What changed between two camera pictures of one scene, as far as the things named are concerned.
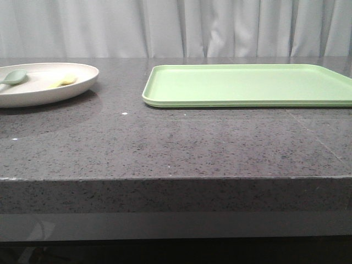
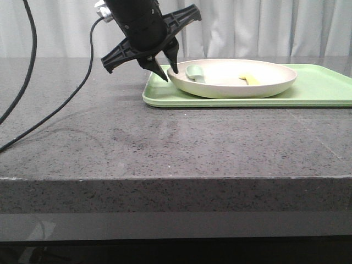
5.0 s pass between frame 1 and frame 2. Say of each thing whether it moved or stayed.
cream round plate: moved
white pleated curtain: stayed
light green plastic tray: stayed
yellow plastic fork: moved
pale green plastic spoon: moved
